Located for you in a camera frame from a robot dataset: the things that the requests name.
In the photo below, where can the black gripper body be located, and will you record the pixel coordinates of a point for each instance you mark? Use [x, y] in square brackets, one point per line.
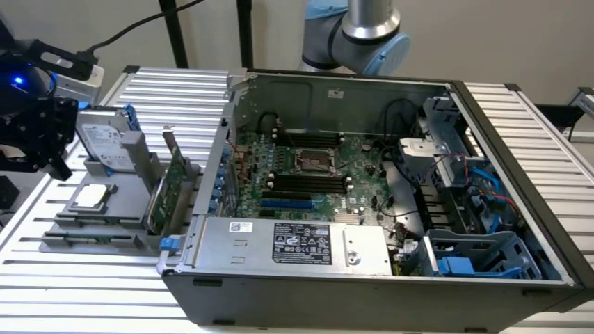
[20, 94]

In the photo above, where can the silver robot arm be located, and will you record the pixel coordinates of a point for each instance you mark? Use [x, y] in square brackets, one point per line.
[366, 21]

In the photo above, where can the green RAM stick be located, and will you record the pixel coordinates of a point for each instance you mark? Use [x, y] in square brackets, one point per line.
[83, 239]

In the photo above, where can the black long expansion slot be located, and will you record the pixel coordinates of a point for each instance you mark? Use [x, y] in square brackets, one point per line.
[287, 195]

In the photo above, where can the blue expansion slot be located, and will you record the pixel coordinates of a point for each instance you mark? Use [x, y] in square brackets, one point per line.
[284, 203]

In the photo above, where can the black short expansion slot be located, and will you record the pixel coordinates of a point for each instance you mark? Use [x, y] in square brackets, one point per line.
[278, 213]

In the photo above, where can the black RAM slot bank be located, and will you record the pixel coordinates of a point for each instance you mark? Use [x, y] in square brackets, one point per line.
[312, 138]
[308, 182]

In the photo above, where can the black block object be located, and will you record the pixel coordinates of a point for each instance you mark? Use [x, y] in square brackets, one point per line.
[7, 191]

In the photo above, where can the white box device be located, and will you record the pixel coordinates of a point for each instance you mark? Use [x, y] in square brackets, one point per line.
[89, 87]

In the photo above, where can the silver CPU chip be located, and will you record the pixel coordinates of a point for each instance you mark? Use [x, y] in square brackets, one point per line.
[92, 195]

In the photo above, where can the grey parts rack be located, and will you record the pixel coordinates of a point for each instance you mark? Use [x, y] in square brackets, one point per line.
[126, 198]

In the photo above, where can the green graphics card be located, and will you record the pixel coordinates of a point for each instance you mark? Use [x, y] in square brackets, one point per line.
[170, 195]

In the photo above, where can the black stand pole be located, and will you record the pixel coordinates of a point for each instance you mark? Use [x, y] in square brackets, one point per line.
[174, 31]
[244, 31]

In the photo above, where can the blue case latch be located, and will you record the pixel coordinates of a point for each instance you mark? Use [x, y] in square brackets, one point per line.
[168, 243]

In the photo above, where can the silver power supply unit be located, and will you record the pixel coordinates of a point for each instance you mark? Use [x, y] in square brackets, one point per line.
[240, 257]

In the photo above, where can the CPU socket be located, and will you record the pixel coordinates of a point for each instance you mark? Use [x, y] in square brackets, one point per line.
[312, 160]

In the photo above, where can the green motherboard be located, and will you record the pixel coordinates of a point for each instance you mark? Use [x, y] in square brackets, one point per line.
[366, 163]

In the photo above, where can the black open PC case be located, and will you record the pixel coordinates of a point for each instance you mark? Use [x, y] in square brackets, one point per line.
[324, 299]

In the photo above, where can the metal drive cage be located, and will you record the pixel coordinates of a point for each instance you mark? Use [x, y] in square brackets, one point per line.
[445, 128]

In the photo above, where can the blue-grey disk bay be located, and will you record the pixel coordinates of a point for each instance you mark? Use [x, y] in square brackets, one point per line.
[487, 250]

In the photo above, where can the black flat panel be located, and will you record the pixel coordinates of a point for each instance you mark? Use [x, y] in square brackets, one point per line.
[557, 111]

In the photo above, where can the hard disk with blue bracket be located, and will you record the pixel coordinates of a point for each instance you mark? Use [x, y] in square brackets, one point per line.
[99, 139]

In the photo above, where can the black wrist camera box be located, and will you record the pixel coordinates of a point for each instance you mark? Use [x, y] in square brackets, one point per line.
[57, 61]

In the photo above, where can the aluminium frame profile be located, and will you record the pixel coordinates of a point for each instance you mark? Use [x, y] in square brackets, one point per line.
[582, 104]

